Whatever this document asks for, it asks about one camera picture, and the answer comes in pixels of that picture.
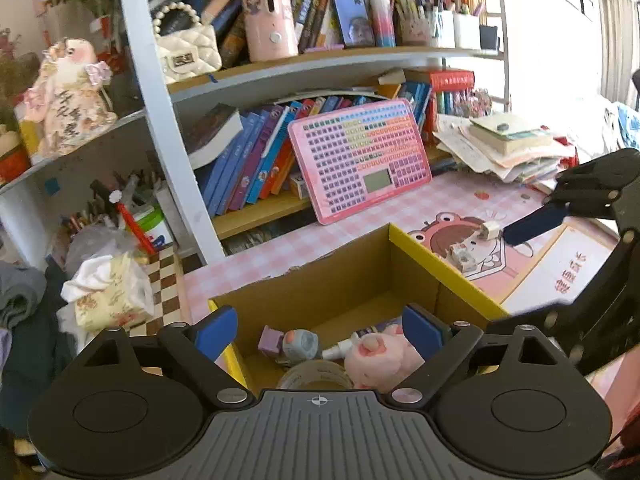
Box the small dried flower bunch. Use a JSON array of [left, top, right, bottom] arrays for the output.
[[460, 89, 493, 116]]

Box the pink cylinder device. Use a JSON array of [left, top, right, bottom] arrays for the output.
[[240, 0, 300, 63]]

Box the pile of clothes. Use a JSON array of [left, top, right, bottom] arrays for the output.
[[0, 260, 96, 441]]

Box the white frame bookshelf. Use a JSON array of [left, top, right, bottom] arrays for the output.
[[0, 0, 511, 266]]

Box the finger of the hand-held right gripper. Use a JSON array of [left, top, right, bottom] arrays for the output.
[[501, 147, 640, 247], [484, 227, 640, 377]]

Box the row of dark-spined books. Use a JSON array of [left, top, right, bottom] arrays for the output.
[[200, 0, 401, 68]]

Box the green white pen cup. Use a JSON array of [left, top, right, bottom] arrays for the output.
[[117, 187, 176, 256]]

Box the pink doll figurine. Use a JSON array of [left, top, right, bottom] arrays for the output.
[[24, 37, 118, 158]]

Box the grey round toy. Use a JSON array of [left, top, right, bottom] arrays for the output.
[[277, 329, 321, 367]]

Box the stack of books and papers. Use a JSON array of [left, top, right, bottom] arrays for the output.
[[432, 112, 576, 183]]

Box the clear tape roll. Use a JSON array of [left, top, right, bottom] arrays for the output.
[[276, 360, 353, 391]]

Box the red white plush toy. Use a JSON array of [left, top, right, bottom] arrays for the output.
[[552, 135, 583, 168]]

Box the thick red book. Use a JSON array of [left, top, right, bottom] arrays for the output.
[[430, 71, 476, 93]]

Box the white quilted handbag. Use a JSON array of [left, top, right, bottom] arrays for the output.
[[152, 2, 223, 86]]

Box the pink learning tablet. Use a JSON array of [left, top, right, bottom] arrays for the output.
[[287, 99, 433, 226]]

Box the checkered board box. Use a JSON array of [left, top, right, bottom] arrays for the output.
[[127, 245, 193, 336]]

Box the phone with lit screen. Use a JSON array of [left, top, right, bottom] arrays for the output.
[[320, 0, 376, 48]]

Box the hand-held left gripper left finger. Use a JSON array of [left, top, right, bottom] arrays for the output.
[[75, 305, 256, 408]]

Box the yellow cardboard box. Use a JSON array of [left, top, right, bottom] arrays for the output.
[[207, 223, 511, 396]]

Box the clear plastic bag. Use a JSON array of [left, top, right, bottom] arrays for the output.
[[65, 225, 136, 271]]

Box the row of blue books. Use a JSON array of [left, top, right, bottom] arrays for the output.
[[192, 95, 361, 218]]

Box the red round jar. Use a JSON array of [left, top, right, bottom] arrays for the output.
[[0, 125, 32, 186]]

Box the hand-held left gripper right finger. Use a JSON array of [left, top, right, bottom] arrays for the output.
[[382, 302, 568, 408]]

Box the thick dark cover book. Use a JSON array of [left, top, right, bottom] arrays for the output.
[[182, 104, 244, 171]]

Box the pink pig plush toy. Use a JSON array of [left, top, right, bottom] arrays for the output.
[[345, 323, 426, 393]]

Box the pastel gradient bottle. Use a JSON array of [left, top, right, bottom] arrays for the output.
[[369, 0, 397, 48]]

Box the floral tissue pack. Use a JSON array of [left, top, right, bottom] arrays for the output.
[[60, 252, 156, 333]]

